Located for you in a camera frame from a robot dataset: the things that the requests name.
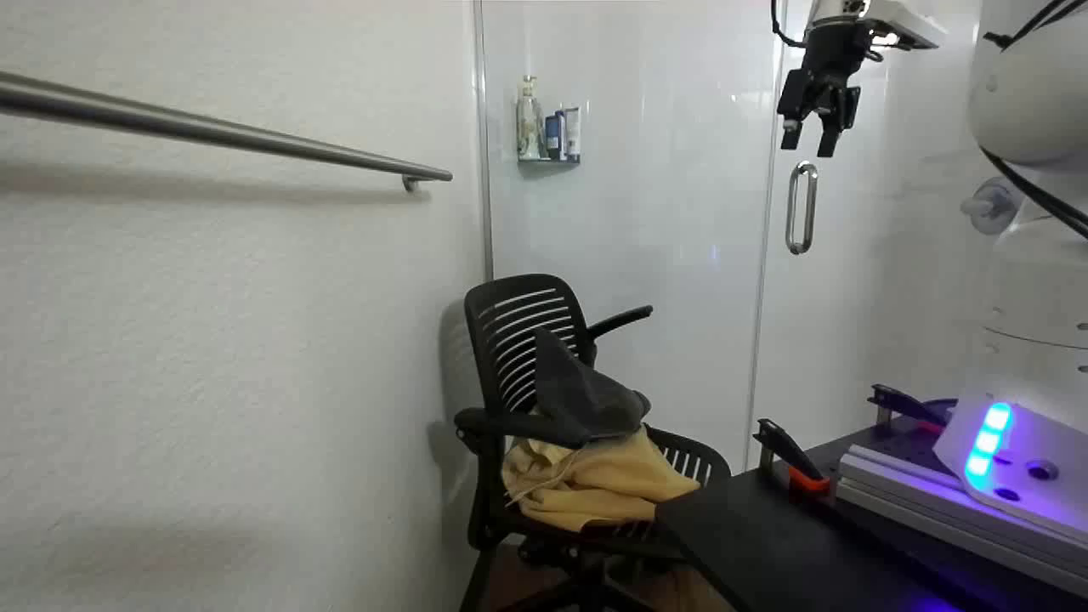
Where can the black orange clamp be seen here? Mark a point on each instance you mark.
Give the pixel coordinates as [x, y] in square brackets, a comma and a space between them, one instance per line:
[783, 442]

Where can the black mesh office chair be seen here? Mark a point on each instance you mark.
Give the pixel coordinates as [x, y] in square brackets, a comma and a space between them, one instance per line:
[511, 329]

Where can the dark purple clamp tool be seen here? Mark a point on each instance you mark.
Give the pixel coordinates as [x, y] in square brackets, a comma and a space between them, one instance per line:
[903, 398]

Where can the grey shower valve knob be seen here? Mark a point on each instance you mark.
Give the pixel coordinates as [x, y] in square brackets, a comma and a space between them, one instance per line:
[993, 207]

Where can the blue tube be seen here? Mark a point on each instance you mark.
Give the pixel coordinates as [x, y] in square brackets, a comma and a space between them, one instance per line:
[552, 139]

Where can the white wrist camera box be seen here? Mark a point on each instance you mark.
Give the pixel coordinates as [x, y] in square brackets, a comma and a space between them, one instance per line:
[905, 22]

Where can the yellow cloth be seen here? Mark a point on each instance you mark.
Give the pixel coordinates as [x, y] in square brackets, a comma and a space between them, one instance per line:
[598, 481]

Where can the glass shower door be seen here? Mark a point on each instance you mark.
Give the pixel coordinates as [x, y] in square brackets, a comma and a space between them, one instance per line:
[885, 294]

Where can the small shower shelf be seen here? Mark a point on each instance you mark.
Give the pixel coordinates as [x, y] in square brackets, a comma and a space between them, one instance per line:
[549, 161]

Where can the metal wall towel bar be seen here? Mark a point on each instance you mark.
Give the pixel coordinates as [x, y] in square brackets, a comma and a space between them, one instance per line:
[225, 133]

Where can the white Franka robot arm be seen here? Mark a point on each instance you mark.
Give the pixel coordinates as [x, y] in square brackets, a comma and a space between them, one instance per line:
[1031, 90]

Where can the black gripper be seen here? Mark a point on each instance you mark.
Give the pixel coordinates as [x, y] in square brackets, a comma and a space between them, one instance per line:
[835, 64]

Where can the white tube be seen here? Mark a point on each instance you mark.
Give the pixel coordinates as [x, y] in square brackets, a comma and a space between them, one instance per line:
[573, 133]

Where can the fixed glass shower panel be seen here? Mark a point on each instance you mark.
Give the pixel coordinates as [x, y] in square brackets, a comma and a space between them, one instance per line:
[658, 225]

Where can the grey cloth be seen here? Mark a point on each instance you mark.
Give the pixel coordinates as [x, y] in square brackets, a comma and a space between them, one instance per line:
[589, 404]

